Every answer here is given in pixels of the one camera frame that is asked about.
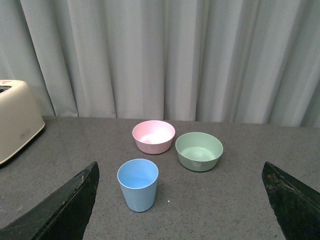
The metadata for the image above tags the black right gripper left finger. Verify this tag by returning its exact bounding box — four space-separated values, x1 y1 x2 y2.
0 161 100 240

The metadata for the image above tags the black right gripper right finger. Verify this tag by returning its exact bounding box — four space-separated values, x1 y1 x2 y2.
261 162 320 240

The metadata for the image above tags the grey pleated curtain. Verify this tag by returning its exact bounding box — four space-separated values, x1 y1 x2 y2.
0 0 320 127

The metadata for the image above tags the cream white toaster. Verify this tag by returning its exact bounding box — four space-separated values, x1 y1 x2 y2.
0 79 45 164

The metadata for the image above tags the green plastic bowl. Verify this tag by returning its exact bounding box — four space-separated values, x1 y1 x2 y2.
175 132 224 172

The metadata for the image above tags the pink plastic bowl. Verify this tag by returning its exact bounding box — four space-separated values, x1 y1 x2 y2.
132 120 176 155

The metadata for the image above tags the blue plastic cup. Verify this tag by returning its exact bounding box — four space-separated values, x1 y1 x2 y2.
117 158 159 213

